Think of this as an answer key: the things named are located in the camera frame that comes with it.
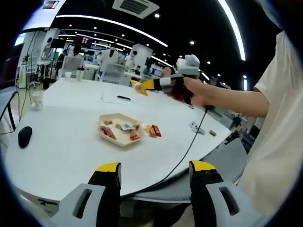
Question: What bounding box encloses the grey mesh office chair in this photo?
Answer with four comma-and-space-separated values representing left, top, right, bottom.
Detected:
120, 138, 248, 204

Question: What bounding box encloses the long brown purple-label food bar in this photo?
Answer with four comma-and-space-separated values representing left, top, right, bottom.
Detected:
99, 125, 117, 140

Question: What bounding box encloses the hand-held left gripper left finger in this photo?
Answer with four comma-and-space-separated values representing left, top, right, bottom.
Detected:
51, 162, 123, 227

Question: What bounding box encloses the beige hexagonal container tray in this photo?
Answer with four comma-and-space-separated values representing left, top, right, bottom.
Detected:
98, 113, 145, 148

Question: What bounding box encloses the large wall screen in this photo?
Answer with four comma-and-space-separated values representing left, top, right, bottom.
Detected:
22, 0, 67, 32

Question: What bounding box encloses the thin white cable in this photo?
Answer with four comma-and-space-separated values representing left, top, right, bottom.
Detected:
95, 90, 119, 104

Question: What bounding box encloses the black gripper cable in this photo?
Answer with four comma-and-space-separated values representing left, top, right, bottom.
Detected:
131, 105, 209, 197

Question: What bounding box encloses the black computer mouse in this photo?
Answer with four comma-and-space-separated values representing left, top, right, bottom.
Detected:
18, 126, 33, 149

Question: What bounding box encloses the white paper cup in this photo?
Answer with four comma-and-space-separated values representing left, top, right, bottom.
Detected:
32, 90, 45, 112

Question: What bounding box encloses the black metal frame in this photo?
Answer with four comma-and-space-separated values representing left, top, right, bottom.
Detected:
0, 91, 18, 135

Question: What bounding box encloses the dark purple monitor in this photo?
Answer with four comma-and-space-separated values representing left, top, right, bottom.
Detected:
0, 44, 24, 90

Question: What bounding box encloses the white mesh office chair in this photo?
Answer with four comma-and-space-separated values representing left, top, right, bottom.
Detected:
60, 56, 85, 79
100, 63, 126, 83

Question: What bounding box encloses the ceiling air conditioner vent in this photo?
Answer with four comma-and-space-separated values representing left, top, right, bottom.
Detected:
112, 0, 160, 19

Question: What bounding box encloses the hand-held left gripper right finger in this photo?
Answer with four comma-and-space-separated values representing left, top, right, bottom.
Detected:
188, 160, 263, 227

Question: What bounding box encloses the person's right hand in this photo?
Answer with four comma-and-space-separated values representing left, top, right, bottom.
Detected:
182, 77, 217, 108

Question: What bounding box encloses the operator in cream shirt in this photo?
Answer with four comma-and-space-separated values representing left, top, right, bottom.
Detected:
238, 30, 301, 213

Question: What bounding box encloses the hanging dark red display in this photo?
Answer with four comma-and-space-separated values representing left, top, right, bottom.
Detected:
75, 34, 91, 45

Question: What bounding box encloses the long ceiling light strip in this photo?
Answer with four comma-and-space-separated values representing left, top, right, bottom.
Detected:
55, 14, 169, 47
217, 0, 247, 61

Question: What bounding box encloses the person's head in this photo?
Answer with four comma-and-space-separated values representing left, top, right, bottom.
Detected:
257, 0, 285, 30

